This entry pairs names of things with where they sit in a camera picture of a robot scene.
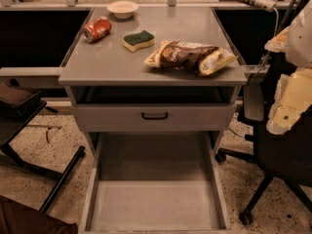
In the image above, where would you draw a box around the black side table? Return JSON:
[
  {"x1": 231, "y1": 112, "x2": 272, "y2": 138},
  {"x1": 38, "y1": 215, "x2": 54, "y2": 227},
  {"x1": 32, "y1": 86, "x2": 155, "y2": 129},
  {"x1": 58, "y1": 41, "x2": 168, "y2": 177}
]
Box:
[{"x1": 0, "y1": 78, "x2": 87, "y2": 215}]

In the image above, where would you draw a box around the white cable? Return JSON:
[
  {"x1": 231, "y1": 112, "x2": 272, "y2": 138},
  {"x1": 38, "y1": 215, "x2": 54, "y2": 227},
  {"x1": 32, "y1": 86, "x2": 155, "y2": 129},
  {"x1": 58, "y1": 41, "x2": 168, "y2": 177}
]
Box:
[{"x1": 250, "y1": 7, "x2": 281, "y2": 80}]

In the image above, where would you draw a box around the black drawer handle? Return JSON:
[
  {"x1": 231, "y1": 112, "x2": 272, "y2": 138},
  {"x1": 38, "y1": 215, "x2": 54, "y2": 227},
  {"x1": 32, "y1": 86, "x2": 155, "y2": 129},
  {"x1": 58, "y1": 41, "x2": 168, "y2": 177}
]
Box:
[{"x1": 141, "y1": 112, "x2": 169, "y2": 121}]

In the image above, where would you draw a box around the brown object lower left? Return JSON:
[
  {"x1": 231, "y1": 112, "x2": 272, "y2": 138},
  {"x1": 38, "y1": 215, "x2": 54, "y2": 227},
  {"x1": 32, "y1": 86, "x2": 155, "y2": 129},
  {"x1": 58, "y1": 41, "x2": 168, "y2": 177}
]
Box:
[{"x1": 0, "y1": 196, "x2": 78, "y2": 234}]

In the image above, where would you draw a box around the white bowl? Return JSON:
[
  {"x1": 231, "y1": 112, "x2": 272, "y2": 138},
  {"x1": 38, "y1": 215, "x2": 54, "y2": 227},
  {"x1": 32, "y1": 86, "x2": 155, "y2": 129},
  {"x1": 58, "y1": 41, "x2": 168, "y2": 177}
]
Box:
[{"x1": 107, "y1": 1, "x2": 138, "y2": 20}]

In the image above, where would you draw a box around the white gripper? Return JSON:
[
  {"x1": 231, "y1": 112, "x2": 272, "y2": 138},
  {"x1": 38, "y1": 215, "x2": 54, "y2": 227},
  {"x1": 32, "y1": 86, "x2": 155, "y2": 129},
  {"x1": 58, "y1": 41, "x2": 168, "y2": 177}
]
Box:
[{"x1": 264, "y1": 0, "x2": 312, "y2": 135}]

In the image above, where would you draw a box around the closed grey top drawer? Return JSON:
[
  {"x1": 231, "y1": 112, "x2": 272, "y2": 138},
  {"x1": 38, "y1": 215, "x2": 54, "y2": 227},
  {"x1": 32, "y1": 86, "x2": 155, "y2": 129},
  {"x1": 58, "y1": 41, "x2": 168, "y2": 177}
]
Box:
[{"x1": 73, "y1": 104, "x2": 236, "y2": 133}]

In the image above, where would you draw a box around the brown chip bag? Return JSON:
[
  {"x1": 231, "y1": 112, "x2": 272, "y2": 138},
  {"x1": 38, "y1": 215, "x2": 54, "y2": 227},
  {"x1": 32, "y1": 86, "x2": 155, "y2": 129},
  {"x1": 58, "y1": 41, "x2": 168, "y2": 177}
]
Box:
[{"x1": 144, "y1": 40, "x2": 238, "y2": 77}]

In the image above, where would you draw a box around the green yellow sponge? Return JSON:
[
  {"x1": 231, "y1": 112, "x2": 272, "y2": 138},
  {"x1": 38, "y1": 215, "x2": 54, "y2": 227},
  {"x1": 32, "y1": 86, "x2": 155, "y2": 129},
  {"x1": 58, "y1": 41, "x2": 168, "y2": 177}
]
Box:
[{"x1": 123, "y1": 30, "x2": 155, "y2": 52}]

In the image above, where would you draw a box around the orange soda can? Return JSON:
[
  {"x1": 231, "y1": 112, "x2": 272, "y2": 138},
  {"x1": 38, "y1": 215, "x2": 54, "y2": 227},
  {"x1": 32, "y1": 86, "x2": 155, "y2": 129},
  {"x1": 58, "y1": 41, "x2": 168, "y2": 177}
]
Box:
[{"x1": 83, "y1": 16, "x2": 111, "y2": 43}]

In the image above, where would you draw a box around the black office chair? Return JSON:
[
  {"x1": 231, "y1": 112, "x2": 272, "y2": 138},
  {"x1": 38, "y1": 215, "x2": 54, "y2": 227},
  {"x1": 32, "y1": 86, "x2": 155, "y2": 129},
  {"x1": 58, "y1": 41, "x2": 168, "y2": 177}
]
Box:
[{"x1": 214, "y1": 54, "x2": 312, "y2": 225}]

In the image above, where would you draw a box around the open grey lower drawer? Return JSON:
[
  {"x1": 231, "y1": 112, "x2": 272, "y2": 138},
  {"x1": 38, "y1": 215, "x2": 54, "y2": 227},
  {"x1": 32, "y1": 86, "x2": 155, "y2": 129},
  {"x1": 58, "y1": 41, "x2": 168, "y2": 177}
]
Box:
[{"x1": 79, "y1": 133, "x2": 230, "y2": 234}]

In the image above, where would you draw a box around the grey drawer cabinet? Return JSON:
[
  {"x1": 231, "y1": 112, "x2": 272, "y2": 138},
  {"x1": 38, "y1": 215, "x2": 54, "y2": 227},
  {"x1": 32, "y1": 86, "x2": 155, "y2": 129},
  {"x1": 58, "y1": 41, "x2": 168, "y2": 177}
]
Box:
[{"x1": 59, "y1": 5, "x2": 247, "y2": 234}]

